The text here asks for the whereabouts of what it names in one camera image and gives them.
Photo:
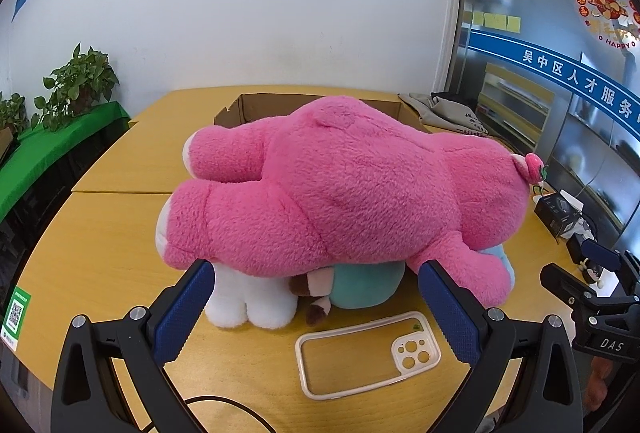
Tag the green QR code sticker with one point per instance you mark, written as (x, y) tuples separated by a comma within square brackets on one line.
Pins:
[(13, 321)]

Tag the pink bear plush toy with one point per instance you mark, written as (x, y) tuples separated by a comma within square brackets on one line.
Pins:
[(338, 182)]

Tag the small black product box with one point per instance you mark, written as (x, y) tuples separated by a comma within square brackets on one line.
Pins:
[(556, 213)]

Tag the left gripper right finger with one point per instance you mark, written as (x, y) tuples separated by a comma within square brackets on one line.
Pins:
[(545, 396)]

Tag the yellow sticky notes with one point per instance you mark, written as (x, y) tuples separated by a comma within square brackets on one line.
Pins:
[(493, 21)]

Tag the clear white phone case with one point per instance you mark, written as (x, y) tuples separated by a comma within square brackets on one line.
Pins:
[(357, 359)]

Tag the grey canvas tote bag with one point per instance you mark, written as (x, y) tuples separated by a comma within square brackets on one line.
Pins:
[(437, 111)]

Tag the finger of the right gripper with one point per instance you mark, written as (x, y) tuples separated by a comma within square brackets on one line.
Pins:
[(569, 289), (617, 262)]

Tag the teal and pink plush doll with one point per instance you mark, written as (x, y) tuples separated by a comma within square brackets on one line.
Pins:
[(347, 286)]

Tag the potted green plant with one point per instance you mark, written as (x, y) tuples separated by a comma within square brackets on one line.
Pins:
[(13, 114), (74, 88)]

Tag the brown cardboard box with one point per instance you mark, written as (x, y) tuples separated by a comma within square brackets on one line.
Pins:
[(248, 108)]

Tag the round festive window sticker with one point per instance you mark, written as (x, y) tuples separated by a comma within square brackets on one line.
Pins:
[(612, 22)]

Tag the white plush toy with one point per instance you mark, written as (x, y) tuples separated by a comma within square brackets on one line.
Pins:
[(237, 298)]

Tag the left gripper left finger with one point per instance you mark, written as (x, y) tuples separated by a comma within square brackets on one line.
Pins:
[(87, 395)]

